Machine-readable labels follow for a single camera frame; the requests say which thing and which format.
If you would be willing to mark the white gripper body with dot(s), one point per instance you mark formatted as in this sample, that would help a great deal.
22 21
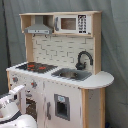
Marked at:
12 102

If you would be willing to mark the white oven door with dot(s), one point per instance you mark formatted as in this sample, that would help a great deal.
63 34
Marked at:
33 103

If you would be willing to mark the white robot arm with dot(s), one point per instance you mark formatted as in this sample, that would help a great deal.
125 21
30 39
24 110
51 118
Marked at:
19 120

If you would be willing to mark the wooden toy kitchen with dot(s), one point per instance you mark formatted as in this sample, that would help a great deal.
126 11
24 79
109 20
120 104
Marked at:
61 50

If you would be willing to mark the left red oven knob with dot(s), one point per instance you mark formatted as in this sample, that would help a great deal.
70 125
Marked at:
15 79

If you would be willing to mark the red oven knob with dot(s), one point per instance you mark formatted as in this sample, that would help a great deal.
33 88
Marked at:
34 84
15 79

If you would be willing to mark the right red oven knob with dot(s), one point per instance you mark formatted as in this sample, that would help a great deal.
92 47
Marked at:
34 84

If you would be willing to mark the black stovetop red burners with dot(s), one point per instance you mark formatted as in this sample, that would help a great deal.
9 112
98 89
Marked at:
36 67

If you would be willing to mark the white cabinet door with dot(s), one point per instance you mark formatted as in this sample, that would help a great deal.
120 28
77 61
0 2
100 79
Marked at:
63 106

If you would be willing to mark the metal sink basin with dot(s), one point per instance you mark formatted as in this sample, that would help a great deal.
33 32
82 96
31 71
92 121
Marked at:
72 74

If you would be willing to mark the black faucet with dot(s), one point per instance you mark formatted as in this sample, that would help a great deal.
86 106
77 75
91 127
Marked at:
81 64

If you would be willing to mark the grey range hood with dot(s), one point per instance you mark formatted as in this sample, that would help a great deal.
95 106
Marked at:
39 27

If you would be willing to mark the toy microwave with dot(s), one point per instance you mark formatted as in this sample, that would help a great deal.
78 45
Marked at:
74 24

